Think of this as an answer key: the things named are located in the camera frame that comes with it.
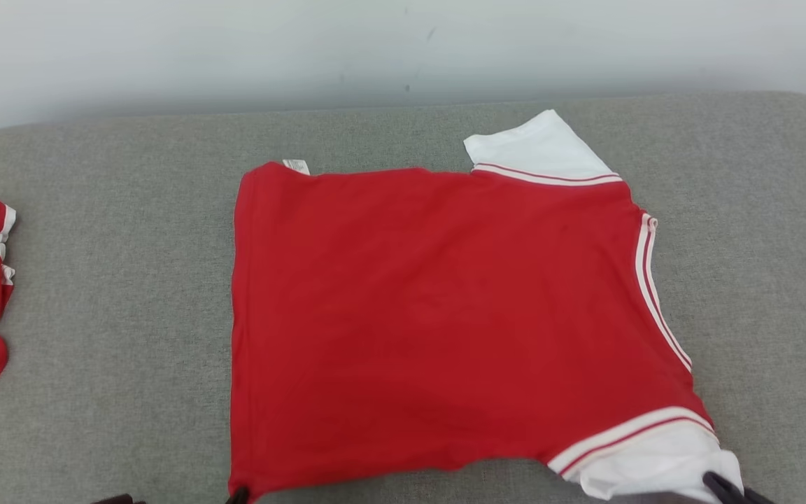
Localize grey fabric sofa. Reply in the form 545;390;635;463
0;91;806;504

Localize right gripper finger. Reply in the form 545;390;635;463
702;471;776;504

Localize red jersey top white sleeves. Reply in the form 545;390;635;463
228;108;745;504

